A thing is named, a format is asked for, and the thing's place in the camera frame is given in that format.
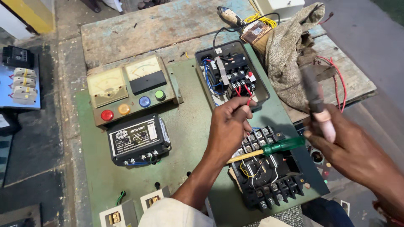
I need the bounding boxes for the person's right hand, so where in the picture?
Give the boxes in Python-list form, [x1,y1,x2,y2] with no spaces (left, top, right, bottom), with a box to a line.
[303,104,383,181]

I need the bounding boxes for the person's left hand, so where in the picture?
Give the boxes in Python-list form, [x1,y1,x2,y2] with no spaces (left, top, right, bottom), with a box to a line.
[205,96,258,165]

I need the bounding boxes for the dark tool with pink handle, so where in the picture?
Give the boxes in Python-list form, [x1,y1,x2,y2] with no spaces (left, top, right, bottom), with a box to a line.
[300,67,337,144]

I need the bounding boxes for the short red wire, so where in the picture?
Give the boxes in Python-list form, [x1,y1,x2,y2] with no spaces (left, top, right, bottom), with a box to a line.
[244,84,254,106]

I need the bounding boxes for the dark panel with small lamps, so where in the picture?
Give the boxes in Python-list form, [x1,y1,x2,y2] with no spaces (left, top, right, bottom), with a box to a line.
[295,121,336,187]

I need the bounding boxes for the large black contactor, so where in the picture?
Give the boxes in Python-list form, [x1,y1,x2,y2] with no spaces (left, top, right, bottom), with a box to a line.
[229,126,307,211]

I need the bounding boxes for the beige patterned cloth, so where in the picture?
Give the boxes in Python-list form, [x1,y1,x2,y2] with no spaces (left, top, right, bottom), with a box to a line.
[264,2,338,112]

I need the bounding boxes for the grey checked cloth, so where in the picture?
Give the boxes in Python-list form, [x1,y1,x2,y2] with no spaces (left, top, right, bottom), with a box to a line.
[245,206,304,227]

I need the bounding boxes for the grey starter box with contactor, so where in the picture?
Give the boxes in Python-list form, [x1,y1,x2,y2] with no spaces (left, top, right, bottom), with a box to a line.
[194,40,271,111]

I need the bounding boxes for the red thread wristband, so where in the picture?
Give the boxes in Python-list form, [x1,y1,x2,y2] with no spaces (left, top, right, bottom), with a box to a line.
[372,200,404,227]

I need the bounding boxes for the brown wound transformer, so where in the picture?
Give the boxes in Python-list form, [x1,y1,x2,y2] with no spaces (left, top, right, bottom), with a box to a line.
[240,20,274,45]

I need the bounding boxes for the green metal mounting board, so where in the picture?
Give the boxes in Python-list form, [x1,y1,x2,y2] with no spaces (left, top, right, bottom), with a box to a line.
[75,44,330,227]

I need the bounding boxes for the white plastic box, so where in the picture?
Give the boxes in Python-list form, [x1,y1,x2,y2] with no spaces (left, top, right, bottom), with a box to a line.
[252,0,306,22]

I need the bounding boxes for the white shirt sleeve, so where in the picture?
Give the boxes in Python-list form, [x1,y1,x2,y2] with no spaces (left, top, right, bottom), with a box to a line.
[138,198,217,227]

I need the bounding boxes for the white fuse holder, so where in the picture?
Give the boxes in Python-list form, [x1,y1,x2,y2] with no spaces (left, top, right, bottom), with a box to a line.
[99,199,139,227]
[140,185,171,212]

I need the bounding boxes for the black auto unit box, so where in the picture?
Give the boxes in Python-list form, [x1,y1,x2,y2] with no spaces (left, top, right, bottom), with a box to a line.
[107,114,172,167]

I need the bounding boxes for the green meter panel housing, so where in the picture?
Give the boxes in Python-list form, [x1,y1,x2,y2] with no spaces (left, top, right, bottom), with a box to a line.
[86,55,184,129]

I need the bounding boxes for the cream analog voltmeter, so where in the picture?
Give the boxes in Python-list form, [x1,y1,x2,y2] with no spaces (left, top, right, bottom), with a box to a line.
[124,56,162,81]

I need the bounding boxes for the cream analog ammeter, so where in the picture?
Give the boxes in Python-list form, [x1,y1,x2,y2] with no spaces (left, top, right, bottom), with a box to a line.
[86,67,129,108]

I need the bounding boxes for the small black electrical device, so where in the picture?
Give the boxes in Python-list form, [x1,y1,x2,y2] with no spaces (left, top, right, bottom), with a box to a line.
[2,45,35,69]

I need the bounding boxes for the yellow and white cabinet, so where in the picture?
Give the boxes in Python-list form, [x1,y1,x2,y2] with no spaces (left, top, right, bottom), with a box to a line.
[0,0,56,40]

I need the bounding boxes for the green handled screwdriver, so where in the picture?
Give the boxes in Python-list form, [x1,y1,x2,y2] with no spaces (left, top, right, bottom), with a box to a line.
[226,136,306,165]

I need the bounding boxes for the long red wires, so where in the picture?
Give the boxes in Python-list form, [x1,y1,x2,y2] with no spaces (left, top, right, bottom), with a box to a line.
[316,55,348,113]

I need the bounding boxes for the yellow wire coil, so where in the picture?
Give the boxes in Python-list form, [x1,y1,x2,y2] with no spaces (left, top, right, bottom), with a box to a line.
[244,12,278,29]

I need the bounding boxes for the black cable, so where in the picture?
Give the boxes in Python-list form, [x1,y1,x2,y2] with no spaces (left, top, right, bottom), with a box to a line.
[212,12,281,55]

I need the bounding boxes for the worn white tool handle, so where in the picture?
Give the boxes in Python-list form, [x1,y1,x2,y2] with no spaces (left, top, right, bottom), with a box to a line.
[217,6,246,28]

